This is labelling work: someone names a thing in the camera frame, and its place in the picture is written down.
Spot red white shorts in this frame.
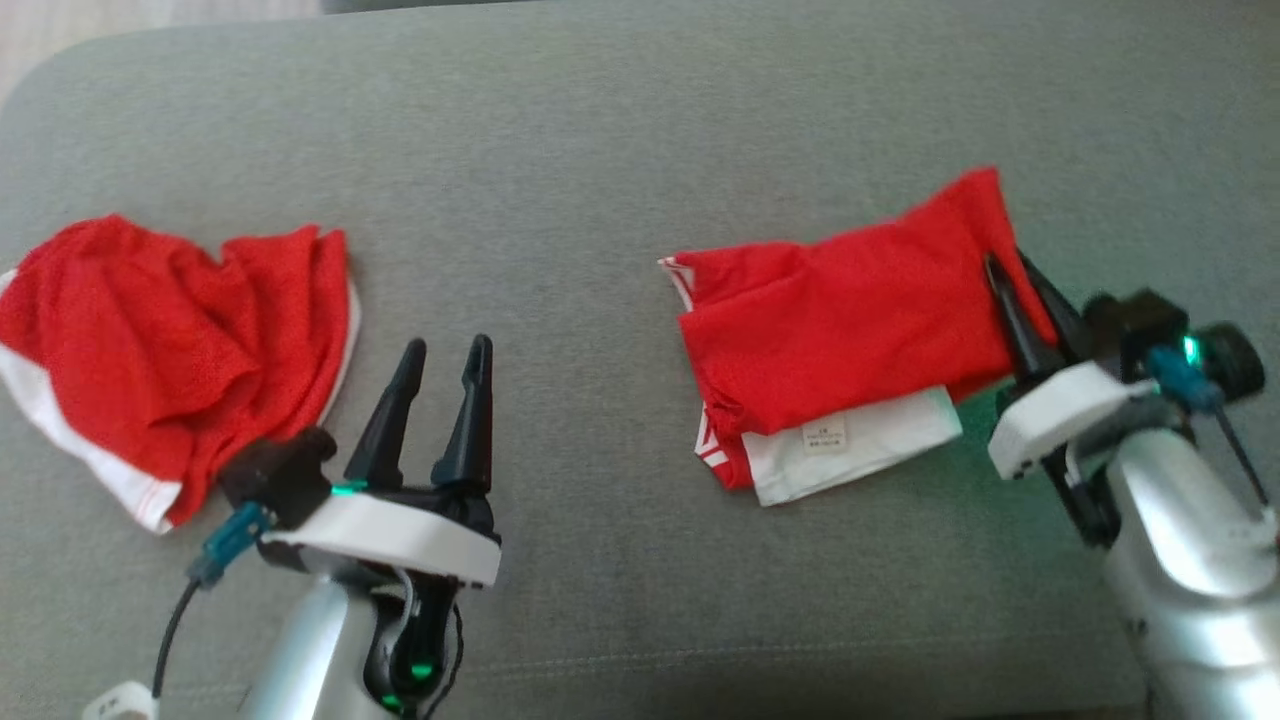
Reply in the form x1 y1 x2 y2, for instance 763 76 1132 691
0 213 363 536

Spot white cable label tag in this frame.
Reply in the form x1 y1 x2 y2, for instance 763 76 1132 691
82 680 159 720

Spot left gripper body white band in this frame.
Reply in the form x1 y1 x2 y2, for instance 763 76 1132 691
262 485 503 713

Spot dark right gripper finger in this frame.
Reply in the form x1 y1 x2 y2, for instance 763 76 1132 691
983 253 1051 381
1015 250 1086 353

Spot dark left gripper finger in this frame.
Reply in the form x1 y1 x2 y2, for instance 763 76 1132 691
430 333 496 493
345 338 428 488

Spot red white jersey shirt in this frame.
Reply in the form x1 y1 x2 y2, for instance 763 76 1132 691
658 165 1061 508

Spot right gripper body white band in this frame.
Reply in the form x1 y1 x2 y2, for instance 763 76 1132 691
988 360 1166 548

